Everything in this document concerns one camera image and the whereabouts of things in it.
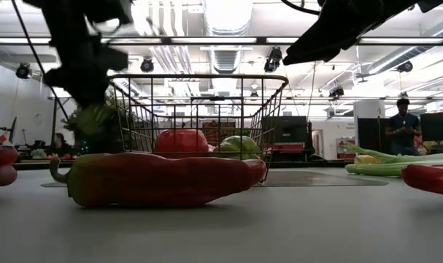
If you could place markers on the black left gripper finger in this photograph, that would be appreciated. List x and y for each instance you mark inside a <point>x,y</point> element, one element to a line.
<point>75,87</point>
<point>97,87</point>

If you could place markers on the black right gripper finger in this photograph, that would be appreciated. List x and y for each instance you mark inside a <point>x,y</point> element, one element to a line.
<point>312,47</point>

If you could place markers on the red tomato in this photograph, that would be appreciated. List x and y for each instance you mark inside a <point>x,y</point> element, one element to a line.
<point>181,142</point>

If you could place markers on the long red and green pepper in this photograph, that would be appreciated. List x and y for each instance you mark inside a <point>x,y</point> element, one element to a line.
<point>162,179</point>

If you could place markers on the light green bell pepper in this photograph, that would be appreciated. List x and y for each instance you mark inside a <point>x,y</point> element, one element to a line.
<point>239,145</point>

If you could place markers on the green and white celery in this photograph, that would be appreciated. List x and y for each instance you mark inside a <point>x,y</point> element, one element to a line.
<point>389,168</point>

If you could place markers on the red pointed pepper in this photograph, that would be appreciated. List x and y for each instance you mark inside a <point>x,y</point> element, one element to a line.
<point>431,179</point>

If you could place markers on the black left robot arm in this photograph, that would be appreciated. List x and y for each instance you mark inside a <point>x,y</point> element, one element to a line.
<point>79,11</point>

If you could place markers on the small potted green plant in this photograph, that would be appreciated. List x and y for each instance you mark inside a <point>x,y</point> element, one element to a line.
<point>69,124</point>

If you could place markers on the black ceiling spotlight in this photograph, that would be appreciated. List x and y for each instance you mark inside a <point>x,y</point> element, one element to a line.
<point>336,91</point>
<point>147,65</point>
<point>404,66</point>
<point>273,59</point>
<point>23,71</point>

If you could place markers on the seated person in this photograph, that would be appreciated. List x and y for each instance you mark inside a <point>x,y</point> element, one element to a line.
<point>59,144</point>

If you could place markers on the black cabinet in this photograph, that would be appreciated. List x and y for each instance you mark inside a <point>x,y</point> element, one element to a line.
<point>296,128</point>

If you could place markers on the black partition panel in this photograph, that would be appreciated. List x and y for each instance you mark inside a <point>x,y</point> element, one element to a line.
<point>438,128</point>
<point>369,133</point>

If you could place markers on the red grape bunch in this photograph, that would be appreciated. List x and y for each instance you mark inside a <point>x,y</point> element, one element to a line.
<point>0,168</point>

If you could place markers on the standing person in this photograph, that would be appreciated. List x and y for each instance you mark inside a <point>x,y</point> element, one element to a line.
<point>403,128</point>

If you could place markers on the orange poster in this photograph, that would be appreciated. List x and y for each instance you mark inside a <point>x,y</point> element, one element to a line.
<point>223,128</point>

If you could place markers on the black ceiling light rail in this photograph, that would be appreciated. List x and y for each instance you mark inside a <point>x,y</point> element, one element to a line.
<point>261,40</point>

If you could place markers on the black camera stand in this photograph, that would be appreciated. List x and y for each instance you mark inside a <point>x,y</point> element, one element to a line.
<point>13,128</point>

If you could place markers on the silver ventilation duct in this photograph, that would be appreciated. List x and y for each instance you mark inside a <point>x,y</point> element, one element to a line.
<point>228,14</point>

